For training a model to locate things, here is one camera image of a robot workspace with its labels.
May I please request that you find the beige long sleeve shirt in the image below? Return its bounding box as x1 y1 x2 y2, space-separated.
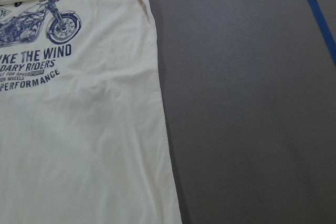
1 0 182 223

